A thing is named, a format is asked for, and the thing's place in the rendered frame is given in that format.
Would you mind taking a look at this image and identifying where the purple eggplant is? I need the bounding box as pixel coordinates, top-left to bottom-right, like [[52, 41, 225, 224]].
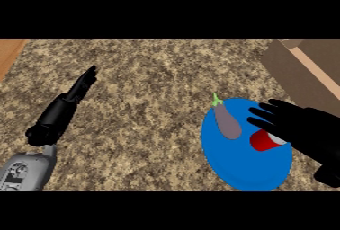
[[212, 92, 243, 141]]

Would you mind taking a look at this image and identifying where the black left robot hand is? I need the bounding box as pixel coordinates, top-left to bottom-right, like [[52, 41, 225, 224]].
[[24, 65, 100, 147]]

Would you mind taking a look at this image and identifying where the blue plate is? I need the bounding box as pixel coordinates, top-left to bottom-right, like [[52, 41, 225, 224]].
[[202, 97, 295, 192]]

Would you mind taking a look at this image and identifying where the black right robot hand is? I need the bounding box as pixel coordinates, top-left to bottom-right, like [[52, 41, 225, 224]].
[[246, 98, 340, 190]]

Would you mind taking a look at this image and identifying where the brown cardboard box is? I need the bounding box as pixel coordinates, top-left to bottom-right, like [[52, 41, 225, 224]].
[[259, 38, 340, 119]]

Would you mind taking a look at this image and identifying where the red can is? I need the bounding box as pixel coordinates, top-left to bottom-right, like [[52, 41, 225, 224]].
[[249, 128, 290, 152]]

